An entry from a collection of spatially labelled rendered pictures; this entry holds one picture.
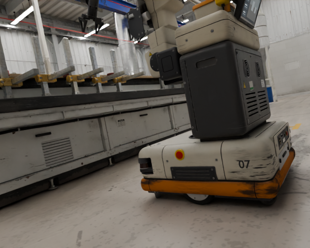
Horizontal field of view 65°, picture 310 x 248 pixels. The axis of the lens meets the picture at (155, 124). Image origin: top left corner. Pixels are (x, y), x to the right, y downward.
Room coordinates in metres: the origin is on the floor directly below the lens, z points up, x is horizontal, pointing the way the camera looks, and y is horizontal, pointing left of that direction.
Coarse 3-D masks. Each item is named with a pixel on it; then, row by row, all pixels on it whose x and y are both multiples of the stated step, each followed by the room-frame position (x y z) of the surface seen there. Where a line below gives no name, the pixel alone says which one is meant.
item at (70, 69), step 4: (64, 68) 1.63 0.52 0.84; (68, 68) 1.60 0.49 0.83; (72, 68) 1.59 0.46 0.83; (56, 72) 1.69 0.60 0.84; (60, 72) 1.66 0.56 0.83; (64, 72) 1.63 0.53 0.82; (68, 72) 1.63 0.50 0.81; (48, 76) 1.75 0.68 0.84; (52, 76) 1.72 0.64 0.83; (56, 76) 1.69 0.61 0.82; (60, 76) 1.71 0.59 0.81
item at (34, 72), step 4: (36, 68) 1.40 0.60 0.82; (28, 72) 1.42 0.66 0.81; (32, 72) 1.39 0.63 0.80; (36, 72) 1.40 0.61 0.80; (20, 76) 1.48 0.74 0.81; (24, 76) 1.45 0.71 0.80; (28, 76) 1.43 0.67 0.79; (32, 76) 1.45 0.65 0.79; (12, 80) 1.54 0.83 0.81; (16, 80) 1.52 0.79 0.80; (20, 80) 1.49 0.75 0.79; (24, 80) 1.51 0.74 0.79
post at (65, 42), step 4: (64, 40) 1.92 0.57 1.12; (64, 44) 1.93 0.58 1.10; (68, 44) 1.95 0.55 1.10; (64, 48) 1.94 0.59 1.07; (68, 48) 1.94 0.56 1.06; (64, 52) 1.94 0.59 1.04; (68, 52) 1.93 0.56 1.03; (68, 56) 1.93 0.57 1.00; (68, 60) 1.92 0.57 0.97; (68, 64) 1.93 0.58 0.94; (72, 64) 1.94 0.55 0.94; (72, 72) 1.93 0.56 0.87; (72, 84) 1.93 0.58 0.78; (76, 84) 1.94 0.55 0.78; (72, 88) 1.94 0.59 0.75; (76, 88) 1.94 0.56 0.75; (72, 92) 1.94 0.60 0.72
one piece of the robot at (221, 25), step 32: (224, 0) 1.02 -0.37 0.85; (192, 32) 1.06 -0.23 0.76; (224, 32) 0.98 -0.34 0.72; (256, 32) 1.35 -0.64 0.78; (192, 64) 1.07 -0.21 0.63; (224, 64) 0.99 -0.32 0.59; (256, 64) 1.25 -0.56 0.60; (192, 96) 1.09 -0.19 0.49; (224, 96) 1.00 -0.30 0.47; (256, 96) 1.17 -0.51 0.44; (192, 128) 1.11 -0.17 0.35; (224, 128) 1.02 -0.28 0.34
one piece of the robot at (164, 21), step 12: (144, 0) 1.42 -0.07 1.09; (156, 0) 1.37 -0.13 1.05; (168, 0) 1.32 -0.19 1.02; (180, 0) 1.40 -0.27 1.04; (156, 12) 1.39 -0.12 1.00; (168, 12) 1.40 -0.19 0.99; (156, 24) 1.40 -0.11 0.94; (168, 24) 1.37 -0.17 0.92; (156, 36) 1.35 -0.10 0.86; (168, 36) 1.36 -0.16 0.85; (156, 48) 1.36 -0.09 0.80; (168, 48) 1.33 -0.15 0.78; (156, 60) 1.37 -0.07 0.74; (156, 72) 1.38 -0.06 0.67
